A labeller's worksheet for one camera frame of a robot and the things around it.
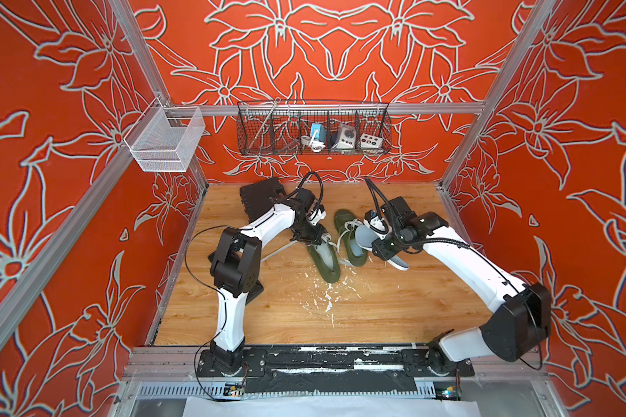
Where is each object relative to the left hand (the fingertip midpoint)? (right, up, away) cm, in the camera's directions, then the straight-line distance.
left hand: (321, 240), depth 92 cm
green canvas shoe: (+1, -6, 0) cm, 6 cm away
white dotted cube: (+18, +36, +1) cm, 41 cm away
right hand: (+16, -1, -12) cm, 20 cm away
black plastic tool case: (-28, +17, +18) cm, 37 cm away
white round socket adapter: (+9, +37, -2) cm, 38 cm away
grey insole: (+15, +2, -7) cm, 16 cm away
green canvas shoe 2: (+10, -3, 0) cm, 11 cm away
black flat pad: (-22, -16, -7) cm, 28 cm away
